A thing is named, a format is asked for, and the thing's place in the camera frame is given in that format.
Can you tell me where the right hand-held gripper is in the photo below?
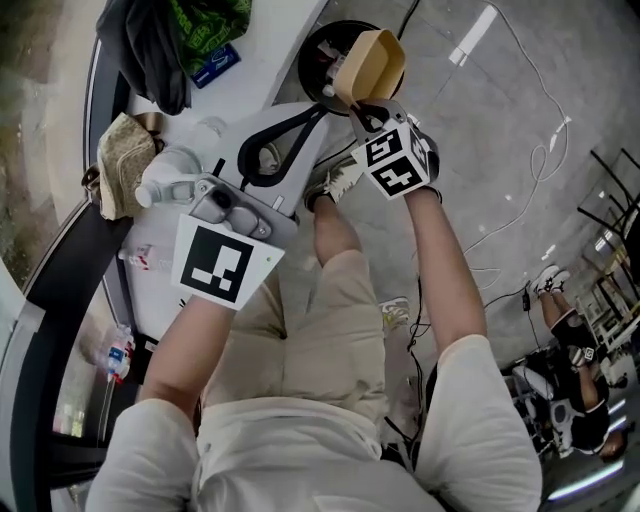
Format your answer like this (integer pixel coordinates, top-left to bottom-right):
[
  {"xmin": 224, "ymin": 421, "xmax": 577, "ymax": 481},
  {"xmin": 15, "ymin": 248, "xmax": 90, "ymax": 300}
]
[{"xmin": 348, "ymin": 98, "xmax": 444, "ymax": 201}]

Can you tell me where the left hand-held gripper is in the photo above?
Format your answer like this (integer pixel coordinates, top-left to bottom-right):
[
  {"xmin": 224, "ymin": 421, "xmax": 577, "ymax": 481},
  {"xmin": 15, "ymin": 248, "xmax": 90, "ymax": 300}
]
[{"xmin": 170, "ymin": 103, "xmax": 332, "ymax": 312}]

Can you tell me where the tan plastic container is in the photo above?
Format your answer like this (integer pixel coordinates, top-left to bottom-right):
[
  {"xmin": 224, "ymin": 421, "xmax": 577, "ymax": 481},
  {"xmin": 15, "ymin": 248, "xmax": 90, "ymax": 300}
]
[{"xmin": 332, "ymin": 28, "xmax": 407, "ymax": 107}]

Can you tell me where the black waste bin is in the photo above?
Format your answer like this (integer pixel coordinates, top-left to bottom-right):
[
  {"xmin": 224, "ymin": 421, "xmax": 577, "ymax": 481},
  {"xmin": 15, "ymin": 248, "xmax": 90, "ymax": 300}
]
[{"xmin": 297, "ymin": 19, "xmax": 406, "ymax": 117}]

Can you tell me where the person's right forearm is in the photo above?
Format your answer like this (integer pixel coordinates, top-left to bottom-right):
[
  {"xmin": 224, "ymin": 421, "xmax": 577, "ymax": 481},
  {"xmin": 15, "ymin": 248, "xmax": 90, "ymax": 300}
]
[{"xmin": 402, "ymin": 187, "xmax": 489, "ymax": 359}]

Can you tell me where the person's left forearm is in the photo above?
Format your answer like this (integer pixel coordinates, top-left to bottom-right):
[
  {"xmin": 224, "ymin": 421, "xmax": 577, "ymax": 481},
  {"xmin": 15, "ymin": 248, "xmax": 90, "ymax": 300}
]
[{"xmin": 138, "ymin": 294, "xmax": 236, "ymax": 416}]

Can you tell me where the person's left sneaker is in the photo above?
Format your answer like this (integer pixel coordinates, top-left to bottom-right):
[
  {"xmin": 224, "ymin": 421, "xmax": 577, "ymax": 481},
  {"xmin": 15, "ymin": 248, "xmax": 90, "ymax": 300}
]
[{"xmin": 257, "ymin": 142, "xmax": 285, "ymax": 177}]

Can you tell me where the person's sneaker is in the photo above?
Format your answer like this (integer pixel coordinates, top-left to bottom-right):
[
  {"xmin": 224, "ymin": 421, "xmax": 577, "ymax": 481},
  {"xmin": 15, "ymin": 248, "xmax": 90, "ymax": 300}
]
[
  {"xmin": 303, "ymin": 154, "xmax": 366, "ymax": 212},
  {"xmin": 257, "ymin": 142, "xmax": 285, "ymax": 177}
]

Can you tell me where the person's right sneaker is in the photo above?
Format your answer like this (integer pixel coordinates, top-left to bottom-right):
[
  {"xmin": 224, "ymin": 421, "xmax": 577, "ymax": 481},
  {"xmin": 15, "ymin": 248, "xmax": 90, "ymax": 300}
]
[{"xmin": 303, "ymin": 154, "xmax": 366, "ymax": 212}]

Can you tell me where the clear plastic cup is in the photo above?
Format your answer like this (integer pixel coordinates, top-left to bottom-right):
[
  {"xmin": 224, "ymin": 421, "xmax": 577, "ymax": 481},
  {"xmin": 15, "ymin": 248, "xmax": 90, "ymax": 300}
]
[{"xmin": 134, "ymin": 143, "xmax": 205, "ymax": 207}]

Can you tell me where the blue packet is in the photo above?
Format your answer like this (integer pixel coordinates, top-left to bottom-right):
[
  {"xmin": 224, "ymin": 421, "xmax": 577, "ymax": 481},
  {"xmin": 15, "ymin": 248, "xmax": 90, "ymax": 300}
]
[{"xmin": 190, "ymin": 42, "xmax": 244, "ymax": 90}]

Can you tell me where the person's right leg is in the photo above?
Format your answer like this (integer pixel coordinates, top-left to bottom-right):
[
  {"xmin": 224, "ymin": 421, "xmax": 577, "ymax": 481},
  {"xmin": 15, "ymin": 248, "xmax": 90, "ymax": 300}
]
[{"xmin": 313, "ymin": 197, "xmax": 374, "ymax": 274}]

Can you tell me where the beige cloth bag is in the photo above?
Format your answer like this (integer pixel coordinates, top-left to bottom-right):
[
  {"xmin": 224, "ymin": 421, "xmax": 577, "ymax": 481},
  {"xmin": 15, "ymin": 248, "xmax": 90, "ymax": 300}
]
[{"xmin": 82, "ymin": 112, "xmax": 167, "ymax": 221}]

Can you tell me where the red white small box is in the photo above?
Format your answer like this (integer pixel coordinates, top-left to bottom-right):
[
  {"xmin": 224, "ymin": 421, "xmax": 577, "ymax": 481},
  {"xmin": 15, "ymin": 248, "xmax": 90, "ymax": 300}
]
[{"xmin": 122, "ymin": 242, "xmax": 174, "ymax": 271}]

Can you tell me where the dark plastic bag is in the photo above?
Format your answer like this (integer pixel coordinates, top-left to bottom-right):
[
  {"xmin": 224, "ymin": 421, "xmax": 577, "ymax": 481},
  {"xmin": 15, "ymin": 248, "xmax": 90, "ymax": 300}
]
[{"xmin": 94, "ymin": 0, "xmax": 254, "ymax": 116}]

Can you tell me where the blue-capped water bottle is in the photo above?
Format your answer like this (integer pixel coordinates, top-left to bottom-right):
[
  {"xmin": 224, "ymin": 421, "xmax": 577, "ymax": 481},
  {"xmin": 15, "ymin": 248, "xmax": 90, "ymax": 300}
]
[{"xmin": 102, "ymin": 322, "xmax": 136, "ymax": 386}]

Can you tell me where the person's white shirt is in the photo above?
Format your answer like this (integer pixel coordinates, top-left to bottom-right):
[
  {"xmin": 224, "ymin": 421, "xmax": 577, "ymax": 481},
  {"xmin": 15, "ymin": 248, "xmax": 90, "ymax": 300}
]
[{"xmin": 84, "ymin": 333, "xmax": 545, "ymax": 512}]

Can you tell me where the grey white office chair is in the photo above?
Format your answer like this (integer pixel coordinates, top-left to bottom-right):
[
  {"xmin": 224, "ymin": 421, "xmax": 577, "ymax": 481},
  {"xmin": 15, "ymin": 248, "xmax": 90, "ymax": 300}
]
[{"xmin": 509, "ymin": 363, "xmax": 569, "ymax": 454}]

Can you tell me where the black floor cable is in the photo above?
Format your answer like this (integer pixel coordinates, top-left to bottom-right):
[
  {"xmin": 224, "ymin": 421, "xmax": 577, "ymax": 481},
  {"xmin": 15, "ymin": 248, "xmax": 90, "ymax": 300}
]
[{"xmin": 396, "ymin": 0, "xmax": 422, "ymax": 40}]

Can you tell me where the white floor cable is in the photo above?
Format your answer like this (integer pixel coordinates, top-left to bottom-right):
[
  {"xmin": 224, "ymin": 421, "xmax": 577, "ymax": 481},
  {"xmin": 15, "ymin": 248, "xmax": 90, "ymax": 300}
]
[{"xmin": 462, "ymin": 0, "xmax": 572, "ymax": 292}]

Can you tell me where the black window frame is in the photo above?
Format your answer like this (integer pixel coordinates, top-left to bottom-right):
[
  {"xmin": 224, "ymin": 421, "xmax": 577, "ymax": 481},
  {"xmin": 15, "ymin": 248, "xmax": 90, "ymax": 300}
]
[{"xmin": 0, "ymin": 199, "xmax": 136, "ymax": 491}]

